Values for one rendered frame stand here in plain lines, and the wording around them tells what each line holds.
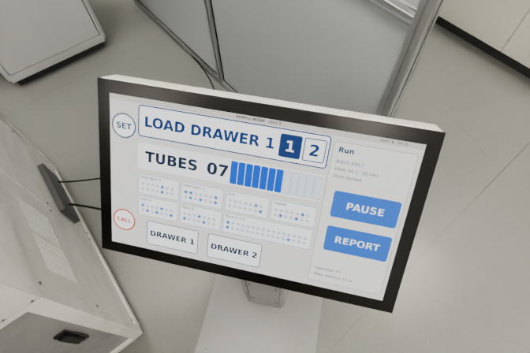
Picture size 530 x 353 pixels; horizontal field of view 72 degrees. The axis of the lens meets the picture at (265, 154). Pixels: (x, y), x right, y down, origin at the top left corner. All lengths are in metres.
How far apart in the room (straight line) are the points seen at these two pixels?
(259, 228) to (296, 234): 0.06
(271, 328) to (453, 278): 0.80
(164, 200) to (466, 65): 2.18
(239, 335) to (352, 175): 1.13
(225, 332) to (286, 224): 1.04
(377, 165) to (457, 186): 1.47
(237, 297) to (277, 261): 0.98
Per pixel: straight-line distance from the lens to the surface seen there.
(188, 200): 0.62
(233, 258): 0.64
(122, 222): 0.69
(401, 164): 0.55
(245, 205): 0.59
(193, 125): 0.57
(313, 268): 0.63
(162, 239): 0.67
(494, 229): 1.98
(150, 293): 1.72
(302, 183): 0.56
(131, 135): 0.62
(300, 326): 1.59
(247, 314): 1.59
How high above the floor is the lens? 1.61
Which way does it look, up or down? 58 degrees down
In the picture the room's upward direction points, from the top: 2 degrees counter-clockwise
